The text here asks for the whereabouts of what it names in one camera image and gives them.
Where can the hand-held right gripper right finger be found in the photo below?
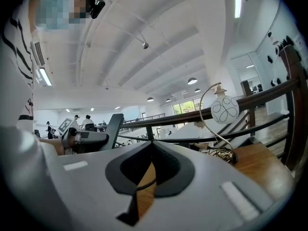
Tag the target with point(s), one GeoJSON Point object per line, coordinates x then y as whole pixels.
{"type": "Point", "coordinates": [204, 189]}

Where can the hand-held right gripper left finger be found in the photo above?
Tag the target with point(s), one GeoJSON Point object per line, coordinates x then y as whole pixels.
{"type": "Point", "coordinates": [79, 189]}

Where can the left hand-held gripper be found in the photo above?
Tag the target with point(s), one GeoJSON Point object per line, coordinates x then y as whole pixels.
{"type": "Point", "coordinates": [69, 133]}

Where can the black object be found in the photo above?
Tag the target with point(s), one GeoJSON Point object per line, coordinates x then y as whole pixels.
{"type": "Point", "coordinates": [114, 129]}

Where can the person's left forearm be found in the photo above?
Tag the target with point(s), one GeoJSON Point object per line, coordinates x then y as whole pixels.
{"type": "Point", "coordinates": [54, 145]}

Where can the black office chair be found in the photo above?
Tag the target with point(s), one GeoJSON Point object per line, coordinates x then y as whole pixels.
{"type": "Point", "coordinates": [37, 133]}
{"type": "Point", "coordinates": [90, 127]}

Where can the short ceiling light strip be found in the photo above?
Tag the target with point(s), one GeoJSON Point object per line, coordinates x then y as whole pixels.
{"type": "Point", "coordinates": [45, 76]}

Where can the gold lamp with white globe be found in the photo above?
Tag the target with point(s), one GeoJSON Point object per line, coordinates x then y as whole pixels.
{"type": "Point", "coordinates": [225, 109]}

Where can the large window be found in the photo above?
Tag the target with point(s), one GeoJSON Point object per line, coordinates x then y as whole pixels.
{"type": "Point", "coordinates": [187, 106]}

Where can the ceiling air conditioner vent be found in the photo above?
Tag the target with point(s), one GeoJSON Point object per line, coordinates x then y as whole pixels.
{"type": "Point", "coordinates": [38, 53]}

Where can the round ceiling sensor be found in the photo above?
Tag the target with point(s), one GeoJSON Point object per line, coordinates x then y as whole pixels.
{"type": "Point", "coordinates": [145, 45]}

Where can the person in patterned white shirt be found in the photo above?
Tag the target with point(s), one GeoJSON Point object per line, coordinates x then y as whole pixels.
{"type": "Point", "coordinates": [14, 64]}

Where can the person's blue face mask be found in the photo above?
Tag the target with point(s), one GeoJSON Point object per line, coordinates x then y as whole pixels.
{"type": "Point", "coordinates": [55, 18]}

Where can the dark wooden railing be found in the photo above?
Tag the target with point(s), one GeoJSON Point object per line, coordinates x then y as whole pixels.
{"type": "Point", "coordinates": [296, 93]}

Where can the black head camera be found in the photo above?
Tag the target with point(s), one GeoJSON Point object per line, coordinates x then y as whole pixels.
{"type": "Point", "coordinates": [97, 8]}

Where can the wall display of black caps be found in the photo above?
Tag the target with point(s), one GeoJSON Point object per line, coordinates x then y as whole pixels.
{"type": "Point", "coordinates": [269, 59]}

